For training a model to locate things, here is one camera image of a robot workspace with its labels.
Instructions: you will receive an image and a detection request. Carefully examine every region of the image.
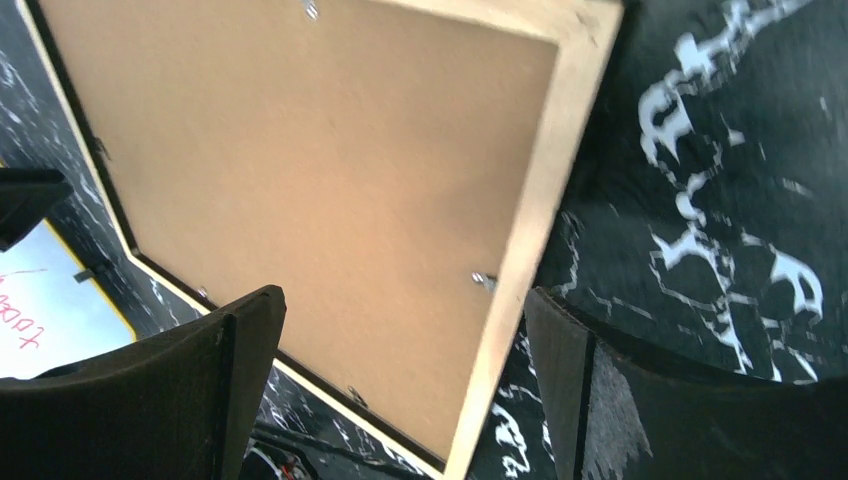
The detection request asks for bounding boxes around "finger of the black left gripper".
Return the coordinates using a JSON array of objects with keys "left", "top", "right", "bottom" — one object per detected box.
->
[{"left": 1, "top": 167, "right": 73, "bottom": 252}]

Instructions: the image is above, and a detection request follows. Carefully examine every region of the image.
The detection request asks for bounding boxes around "brown cardboard backing board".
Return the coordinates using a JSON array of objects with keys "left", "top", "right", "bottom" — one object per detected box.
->
[{"left": 36, "top": 0, "right": 559, "bottom": 458}]

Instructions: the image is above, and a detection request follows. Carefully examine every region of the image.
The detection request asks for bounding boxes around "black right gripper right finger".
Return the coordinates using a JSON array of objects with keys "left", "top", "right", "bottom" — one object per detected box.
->
[{"left": 523, "top": 288, "right": 847, "bottom": 479}]

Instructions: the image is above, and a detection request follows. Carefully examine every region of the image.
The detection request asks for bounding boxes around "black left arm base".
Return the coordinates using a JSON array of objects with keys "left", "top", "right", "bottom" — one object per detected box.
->
[{"left": 238, "top": 439, "right": 320, "bottom": 480}]

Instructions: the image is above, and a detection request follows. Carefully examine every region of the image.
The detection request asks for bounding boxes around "yellow-rimmed whiteboard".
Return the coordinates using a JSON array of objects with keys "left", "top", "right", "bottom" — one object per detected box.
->
[{"left": 1, "top": 215, "right": 138, "bottom": 380}]

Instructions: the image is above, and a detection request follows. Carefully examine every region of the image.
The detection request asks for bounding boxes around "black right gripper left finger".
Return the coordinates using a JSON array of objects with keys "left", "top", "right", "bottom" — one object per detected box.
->
[{"left": 1, "top": 285, "right": 286, "bottom": 479}]

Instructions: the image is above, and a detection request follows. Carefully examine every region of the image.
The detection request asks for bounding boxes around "wooden picture frame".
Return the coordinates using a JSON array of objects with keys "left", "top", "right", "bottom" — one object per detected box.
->
[{"left": 14, "top": 0, "right": 625, "bottom": 480}]

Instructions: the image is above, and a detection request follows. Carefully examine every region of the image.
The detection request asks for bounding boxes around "silver frame retaining clip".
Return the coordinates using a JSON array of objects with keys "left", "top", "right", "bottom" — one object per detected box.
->
[{"left": 471, "top": 272, "right": 498, "bottom": 293}]

